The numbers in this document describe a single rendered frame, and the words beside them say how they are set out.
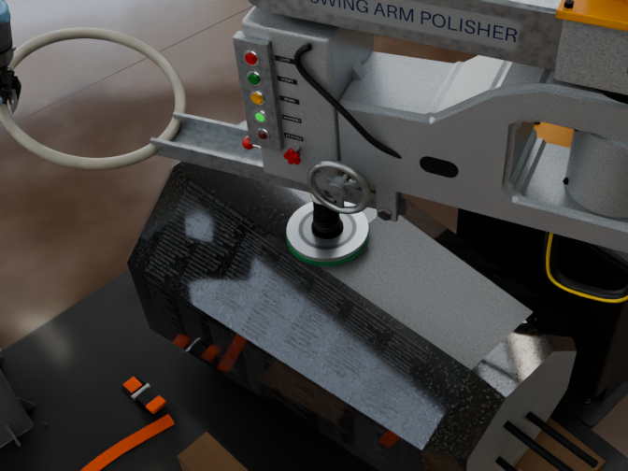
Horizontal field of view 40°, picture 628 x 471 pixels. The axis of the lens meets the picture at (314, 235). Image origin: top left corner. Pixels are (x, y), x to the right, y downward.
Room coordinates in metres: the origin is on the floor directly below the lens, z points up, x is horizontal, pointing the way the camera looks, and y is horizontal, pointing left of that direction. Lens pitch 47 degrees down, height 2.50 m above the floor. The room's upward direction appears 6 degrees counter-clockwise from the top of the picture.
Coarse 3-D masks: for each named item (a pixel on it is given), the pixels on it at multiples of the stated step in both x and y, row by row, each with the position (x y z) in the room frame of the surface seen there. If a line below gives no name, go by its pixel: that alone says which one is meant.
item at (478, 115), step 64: (384, 64) 1.52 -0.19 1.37; (448, 64) 1.49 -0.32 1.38; (512, 64) 1.32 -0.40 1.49; (384, 128) 1.37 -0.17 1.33; (448, 128) 1.30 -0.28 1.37; (512, 128) 1.25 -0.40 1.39; (576, 128) 1.18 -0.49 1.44; (384, 192) 1.38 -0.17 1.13; (448, 192) 1.30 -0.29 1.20; (512, 192) 1.24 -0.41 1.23
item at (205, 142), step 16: (176, 112) 1.82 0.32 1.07; (192, 128) 1.79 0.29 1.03; (208, 128) 1.77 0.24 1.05; (224, 128) 1.74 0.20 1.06; (240, 128) 1.72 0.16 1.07; (160, 144) 1.71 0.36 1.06; (176, 144) 1.69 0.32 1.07; (192, 144) 1.74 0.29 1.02; (208, 144) 1.73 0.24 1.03; (224, 144) 1.72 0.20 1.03; (240, 144) 1.71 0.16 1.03; (192, 160) 1.67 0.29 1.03; (208, 160) 1.64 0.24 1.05; (224, 160) 1.62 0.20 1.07; (240, 160) 1.60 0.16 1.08; (256, 160) 1.64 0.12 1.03; (256, 176) 1.58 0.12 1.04; (272, 176) 1.55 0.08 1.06; (352, 192) 1.45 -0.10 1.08; (384, 208) 1.38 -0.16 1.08; (400, 208) 1.39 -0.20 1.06
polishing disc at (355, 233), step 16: (304, 208) 1.63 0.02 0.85; (288, 224) 1.58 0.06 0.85; (304, 224) 1.57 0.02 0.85; (352, 224) 1.56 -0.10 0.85; (288, 240) 1.53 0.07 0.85; (304, 240) 1.52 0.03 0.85; (320, 240) 1.51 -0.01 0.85; (336, 240) 1.51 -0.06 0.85; (352, 240) 1.50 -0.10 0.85; (304, 256) 1.47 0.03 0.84; (320, 256) 1.46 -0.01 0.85; (336, 256) 1.45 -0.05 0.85
